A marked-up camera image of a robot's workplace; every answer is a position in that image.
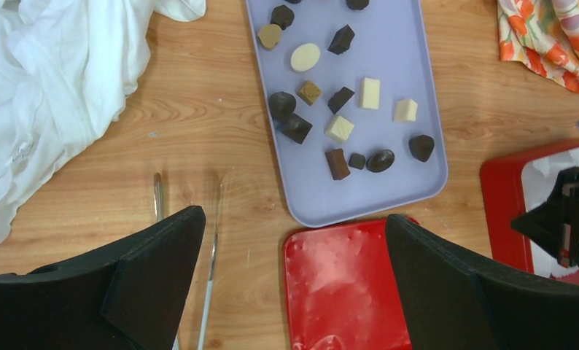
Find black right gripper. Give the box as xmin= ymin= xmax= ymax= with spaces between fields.
xmin=386 ymin=166 xmax=579 ymax=349

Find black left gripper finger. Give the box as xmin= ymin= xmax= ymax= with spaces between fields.
xmin=0 ymin=206 xmax=206 ymax=349

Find metal tweezers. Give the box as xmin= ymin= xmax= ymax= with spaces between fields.
xmin=173 ymin=171 xmax=224 ymax=349

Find dark oval chocolate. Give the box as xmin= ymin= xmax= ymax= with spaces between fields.
xmin=366 ymin=149 xmax=395 ymax=173

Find dark heart chocolate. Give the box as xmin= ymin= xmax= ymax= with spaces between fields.
xmin=408 ymin=134 xmax=435 ymax=163

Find small dark chocolate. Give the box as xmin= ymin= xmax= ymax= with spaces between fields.
xmin=348 ymin=152 xmax=366 ymax=170

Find white rectangular chocolate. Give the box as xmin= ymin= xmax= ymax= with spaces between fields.
xmin=360 ymin=77 xmax=381 ymax=110

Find brown bar chocolate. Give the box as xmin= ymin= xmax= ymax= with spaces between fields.
xmin=325 ymin=148 xmax=351 ymax=181

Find white ridged square chocolate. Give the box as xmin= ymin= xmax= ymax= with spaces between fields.
xmin=325 ymin=115 xmax=354 ymax=143

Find dark brown block chocolate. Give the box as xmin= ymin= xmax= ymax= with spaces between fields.
xmin=327 ymin=86 xmax=354 ymax=114

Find dark square chocolate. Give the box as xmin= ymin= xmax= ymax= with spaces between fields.
xmin=279 ymin=113 xmax=313 ymax=144

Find dark shell chocolate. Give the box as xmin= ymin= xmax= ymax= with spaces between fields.
xmin=268 ymin=91 xmax=297 ymax=123

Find tan square chocolate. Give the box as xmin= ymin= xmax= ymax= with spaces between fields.
xmin=297 ymin=80 xmax=322 ymax=106

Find dark pyramid chocolate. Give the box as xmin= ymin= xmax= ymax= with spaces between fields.
xmin=327 ymin=25 xmax=355 ymax=55

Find white oval chocolate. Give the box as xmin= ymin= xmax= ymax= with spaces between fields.
xmin=290 ymin=43 xmax=321 ymax=73

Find tan round chocolate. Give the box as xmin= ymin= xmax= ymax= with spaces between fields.
xmin=257 ymin=24 xmax=283 ymax=50

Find dark chocolate at tray top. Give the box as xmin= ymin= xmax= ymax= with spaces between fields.
xmin=346 ymin=0 xmax=370 ymax=11

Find dark round chocolate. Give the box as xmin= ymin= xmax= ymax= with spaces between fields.
xmin=270 ymin=5 xmax=295 ymax=31

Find red box lid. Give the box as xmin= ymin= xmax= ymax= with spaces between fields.
xmin=282 ymin=219 xmax=412 ymax=349

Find red box with white paper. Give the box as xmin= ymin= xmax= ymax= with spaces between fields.
xmin=480 ymin=139 xmax=579 ymax=285

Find white crumpled cloth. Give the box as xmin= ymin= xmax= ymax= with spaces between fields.
xmin=0 ymin=1 xmax=206 ymax=243

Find lavender plastic tray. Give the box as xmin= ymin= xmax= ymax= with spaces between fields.
xmin=246 ymin=1 xmax=448 ymax=228

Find floral orange cloth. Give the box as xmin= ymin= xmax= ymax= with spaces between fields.
xmin=497 ymin=0 xmax=579 ymax=93

